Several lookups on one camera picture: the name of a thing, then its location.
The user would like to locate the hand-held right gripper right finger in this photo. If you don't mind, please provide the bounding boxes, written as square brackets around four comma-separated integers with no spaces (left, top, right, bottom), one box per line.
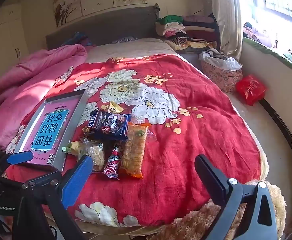
[194,154,279,240]

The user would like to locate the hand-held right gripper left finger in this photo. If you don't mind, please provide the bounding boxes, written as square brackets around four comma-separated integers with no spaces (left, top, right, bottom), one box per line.
[12,154,94,240]

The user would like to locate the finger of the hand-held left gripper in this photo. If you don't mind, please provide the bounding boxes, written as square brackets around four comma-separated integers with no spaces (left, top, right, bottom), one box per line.
[0,151,34,179]

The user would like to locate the light green cake packet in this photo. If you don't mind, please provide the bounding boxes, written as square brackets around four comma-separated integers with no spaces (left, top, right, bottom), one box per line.
[62,141,81,155]

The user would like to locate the clear crispy rice packet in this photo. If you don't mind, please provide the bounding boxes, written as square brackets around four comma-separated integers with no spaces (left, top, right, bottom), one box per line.
[80,139,108,172]

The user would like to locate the red swirl snack packet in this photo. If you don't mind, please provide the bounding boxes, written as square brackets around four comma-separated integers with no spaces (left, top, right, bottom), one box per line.
[101,142,125,180]

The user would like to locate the pink box lid tray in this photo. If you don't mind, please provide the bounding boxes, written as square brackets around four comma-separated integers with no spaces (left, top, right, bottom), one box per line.
[12,89,89,172]

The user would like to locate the brown chocolate bar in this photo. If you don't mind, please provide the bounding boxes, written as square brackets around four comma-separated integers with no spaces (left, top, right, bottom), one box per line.
[86,109,104,135]

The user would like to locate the dark blue cookie packet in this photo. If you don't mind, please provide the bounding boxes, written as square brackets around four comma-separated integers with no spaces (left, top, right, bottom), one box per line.
[92,111,132,141]

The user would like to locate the orange pastry packet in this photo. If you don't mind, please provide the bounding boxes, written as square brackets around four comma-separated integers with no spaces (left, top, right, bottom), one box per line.
[120,122,151,179]

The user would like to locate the yellow snack packet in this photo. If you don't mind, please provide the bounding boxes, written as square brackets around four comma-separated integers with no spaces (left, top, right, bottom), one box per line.
[103,101,124,115]

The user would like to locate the red floral blanket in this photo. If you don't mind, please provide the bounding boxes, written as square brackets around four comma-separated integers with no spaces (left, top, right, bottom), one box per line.
[6,54,269,228]

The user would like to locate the tan plush toy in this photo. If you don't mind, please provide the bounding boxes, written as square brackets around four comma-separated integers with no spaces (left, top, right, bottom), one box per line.
[147,179,287,240]

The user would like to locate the clear plastic packet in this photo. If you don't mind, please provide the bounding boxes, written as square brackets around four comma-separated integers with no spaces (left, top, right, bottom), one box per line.
[145,130,157,142]

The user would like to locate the clear packet brown sweet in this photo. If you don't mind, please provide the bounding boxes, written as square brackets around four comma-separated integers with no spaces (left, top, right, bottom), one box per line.
[130,115,147,126]

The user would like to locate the pink quilt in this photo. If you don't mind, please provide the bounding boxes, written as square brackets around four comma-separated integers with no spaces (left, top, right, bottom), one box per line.
[0,44,88,153]

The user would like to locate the red plastic bag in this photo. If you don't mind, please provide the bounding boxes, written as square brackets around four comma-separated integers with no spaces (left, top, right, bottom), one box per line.
[236,74,267,106]

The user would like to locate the floral laundry basket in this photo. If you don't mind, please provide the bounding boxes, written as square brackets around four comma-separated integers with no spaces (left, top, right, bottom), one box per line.
[199,49,243,93]

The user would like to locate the cream wardrobe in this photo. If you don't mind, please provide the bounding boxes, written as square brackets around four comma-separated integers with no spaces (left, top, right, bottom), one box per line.
[0,2,29,80]

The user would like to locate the blue purple cloth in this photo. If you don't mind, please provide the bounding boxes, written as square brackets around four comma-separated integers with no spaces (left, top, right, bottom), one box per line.
[63,31,96,47]

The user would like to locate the green edged sill cloth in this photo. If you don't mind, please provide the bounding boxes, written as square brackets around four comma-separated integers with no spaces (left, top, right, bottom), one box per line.
[243,37,292,73]

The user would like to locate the patterned purple cloth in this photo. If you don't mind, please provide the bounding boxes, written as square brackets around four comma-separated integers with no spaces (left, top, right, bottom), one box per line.
[111,36,138,44]

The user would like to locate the pile of folded clothes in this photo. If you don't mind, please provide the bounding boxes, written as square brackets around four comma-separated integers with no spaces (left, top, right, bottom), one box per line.
[154,14,220,52]

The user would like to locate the clothes on window sill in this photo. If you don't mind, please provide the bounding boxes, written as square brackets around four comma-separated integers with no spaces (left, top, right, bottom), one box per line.
[243,22,279,48]

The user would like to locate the grey bed headboard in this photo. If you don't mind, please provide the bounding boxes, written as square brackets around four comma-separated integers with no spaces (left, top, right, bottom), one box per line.
[45,4,160,50]

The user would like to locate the cream curtain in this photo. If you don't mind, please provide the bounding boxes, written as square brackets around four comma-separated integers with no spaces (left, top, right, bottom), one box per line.
[211,0,244,60]

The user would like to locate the window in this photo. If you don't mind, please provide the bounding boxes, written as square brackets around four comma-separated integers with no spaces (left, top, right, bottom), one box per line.
[236,0,292,58]

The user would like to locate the dark bed frame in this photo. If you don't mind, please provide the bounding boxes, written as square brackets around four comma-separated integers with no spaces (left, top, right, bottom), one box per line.
[258,97,292,146]

